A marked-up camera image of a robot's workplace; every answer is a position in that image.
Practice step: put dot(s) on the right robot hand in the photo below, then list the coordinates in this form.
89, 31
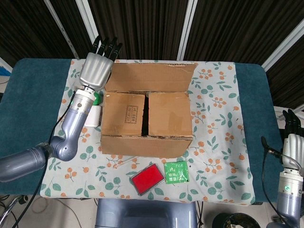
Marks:
295, 149

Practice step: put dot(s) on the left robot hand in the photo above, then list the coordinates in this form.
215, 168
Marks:
95, 71

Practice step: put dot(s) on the brown cardboard box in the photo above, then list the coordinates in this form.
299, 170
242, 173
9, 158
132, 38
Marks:
166, 114

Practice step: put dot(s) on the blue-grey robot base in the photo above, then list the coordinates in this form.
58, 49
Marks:
142, 213

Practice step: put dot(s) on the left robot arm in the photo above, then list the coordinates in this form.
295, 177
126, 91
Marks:
71, 133

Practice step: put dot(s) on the green ball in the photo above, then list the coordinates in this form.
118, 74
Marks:
97, 99

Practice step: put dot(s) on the white rectangular plastic case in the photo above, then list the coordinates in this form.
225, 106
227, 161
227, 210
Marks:
93, 117

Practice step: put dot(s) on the teal table cover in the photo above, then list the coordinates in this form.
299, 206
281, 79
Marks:
33, 95

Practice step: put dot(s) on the floral printed tablecloth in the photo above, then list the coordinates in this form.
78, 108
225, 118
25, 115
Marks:
213, 142

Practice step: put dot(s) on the white board with blue print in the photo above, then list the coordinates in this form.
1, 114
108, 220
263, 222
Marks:
4, 67

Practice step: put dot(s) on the black waste bin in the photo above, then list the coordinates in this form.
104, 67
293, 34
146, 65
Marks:
235, 221

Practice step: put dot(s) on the clear plastic straw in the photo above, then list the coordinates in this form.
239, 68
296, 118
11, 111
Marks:
123, 162

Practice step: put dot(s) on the red ink pad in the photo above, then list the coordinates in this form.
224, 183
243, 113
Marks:
147, 180

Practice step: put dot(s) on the green tea sachet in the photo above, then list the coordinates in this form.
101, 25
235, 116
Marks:
176, 173

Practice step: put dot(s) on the chrome metal stand leg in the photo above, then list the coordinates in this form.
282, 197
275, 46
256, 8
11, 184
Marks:
10, 209

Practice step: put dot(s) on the double white partition post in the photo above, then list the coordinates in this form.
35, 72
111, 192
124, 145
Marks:
90, 23

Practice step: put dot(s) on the thin white partition post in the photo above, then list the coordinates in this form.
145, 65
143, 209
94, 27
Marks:
60, 26

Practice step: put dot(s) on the wide white partition post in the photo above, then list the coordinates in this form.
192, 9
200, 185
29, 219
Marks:
285, 46

